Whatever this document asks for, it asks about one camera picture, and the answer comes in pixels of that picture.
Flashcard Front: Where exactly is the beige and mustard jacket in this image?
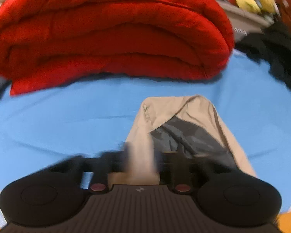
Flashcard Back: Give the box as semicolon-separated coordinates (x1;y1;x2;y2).
108;95;256;186

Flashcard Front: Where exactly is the black clothing pile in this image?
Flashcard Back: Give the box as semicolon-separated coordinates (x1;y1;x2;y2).
235;22;291;89

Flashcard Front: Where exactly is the blue white patterned bedsheet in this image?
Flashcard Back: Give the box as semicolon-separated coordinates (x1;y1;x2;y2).
0;49;291;228

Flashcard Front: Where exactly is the folded red blanket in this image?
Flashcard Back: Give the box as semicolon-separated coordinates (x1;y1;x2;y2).
0;0;234;95

